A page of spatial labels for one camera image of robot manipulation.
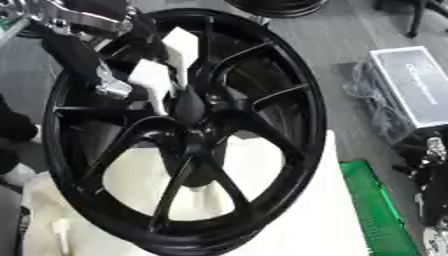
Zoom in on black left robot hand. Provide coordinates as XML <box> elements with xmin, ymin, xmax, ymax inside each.
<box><xmin>38</xmin><ymin>9</ymin><xmax>207</xmax><ymax>125</ymax></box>

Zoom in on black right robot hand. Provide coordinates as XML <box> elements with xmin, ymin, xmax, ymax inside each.
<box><xmin>390</xmin><ymin>128</ymin><xmax>448</xmax><ymax>228</ymax></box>

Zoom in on white pin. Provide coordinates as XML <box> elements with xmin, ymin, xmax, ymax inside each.
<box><xmin>159</xmin><ymin>26</ymin><xmax>202</xmax><ymax>90</ymax></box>
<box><xmin>126</xmin><ymin>59</ymin><xmax>174</xmax><ymax>117</ymax></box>
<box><xmin>49</xmin><ymin>218</ymin><xmax>74</xmax><ymax>256</ymax></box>

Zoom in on black spoked wheel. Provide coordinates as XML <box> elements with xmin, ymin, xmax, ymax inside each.
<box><xmin>42</xmin><ymin>7</ymin><xmax>329</xmax><ymax>256</ymax></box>

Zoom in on grey box with white rim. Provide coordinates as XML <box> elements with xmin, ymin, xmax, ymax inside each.
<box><xmin>365</xmin><ymin>45</ymin><xmax>448</xmax><ymax>130</ymax></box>

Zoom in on black chair base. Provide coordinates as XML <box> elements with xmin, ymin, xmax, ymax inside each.
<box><xmin>372</xmin><ymin>0</ymin><xmax>448</xmax><ymax>39</ymax></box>

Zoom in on black tyre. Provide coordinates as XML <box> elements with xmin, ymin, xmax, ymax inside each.
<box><xmin>222</xmin><ymin>0</ymin><xmax>331</xmax><ymax>19</ymax></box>

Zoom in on clear plastic bag with cables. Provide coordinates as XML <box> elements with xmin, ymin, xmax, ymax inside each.
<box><xmin>339</xmin><ymin>61</ymin><xmax>417</xmax><ymax>143</ymax></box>

